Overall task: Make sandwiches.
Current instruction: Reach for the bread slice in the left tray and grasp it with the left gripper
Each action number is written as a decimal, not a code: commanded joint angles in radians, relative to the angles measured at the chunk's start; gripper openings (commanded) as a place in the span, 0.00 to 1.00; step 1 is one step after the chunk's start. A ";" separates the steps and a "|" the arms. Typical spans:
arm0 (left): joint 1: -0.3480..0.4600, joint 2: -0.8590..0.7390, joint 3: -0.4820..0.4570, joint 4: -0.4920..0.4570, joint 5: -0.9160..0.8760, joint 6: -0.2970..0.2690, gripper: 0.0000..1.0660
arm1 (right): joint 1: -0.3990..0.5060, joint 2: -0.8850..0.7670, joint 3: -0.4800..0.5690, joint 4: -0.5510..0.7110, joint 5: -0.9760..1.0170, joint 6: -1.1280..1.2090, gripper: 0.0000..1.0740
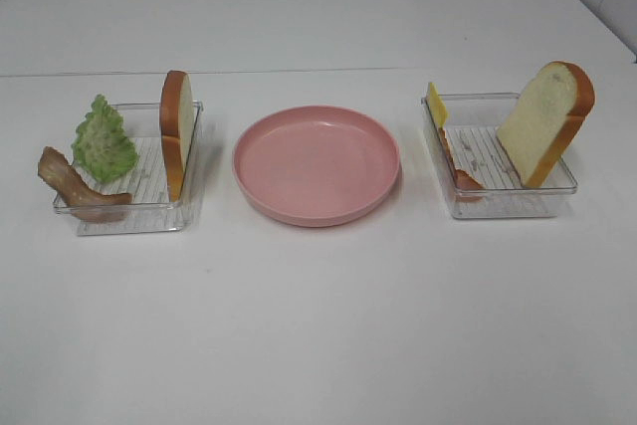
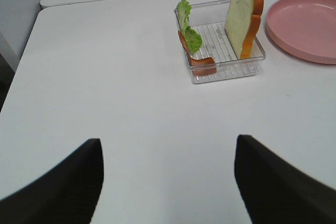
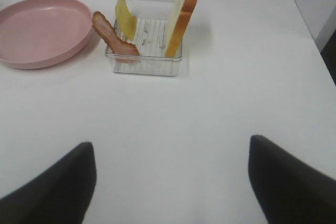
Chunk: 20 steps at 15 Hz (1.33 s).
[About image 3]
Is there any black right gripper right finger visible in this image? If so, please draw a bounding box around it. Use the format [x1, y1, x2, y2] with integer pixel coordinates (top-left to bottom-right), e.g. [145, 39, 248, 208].
[248, 135, 335, 223]

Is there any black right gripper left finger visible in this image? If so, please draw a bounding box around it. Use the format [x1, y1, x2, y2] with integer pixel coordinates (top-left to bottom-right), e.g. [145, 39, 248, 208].
[1, 142, 97, 223]

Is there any bacon strip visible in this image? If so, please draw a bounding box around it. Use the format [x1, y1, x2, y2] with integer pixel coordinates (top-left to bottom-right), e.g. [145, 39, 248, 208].
[92, 11, 140, 56]

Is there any pink plate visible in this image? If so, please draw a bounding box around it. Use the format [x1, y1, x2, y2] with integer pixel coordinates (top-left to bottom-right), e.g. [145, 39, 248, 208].
[1, 0, 92, 69]

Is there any yellow cheese slice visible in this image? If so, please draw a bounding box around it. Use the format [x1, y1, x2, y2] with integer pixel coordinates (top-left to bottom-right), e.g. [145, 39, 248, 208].
[115, 0, 137, 40]

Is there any clear right plastic tray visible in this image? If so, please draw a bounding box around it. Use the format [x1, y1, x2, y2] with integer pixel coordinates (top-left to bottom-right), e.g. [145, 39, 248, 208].
[105, 0, 183, 77]

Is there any right bread slice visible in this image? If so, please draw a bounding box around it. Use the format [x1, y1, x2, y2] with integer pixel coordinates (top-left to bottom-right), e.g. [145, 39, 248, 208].
[164, 0, 197, 58]

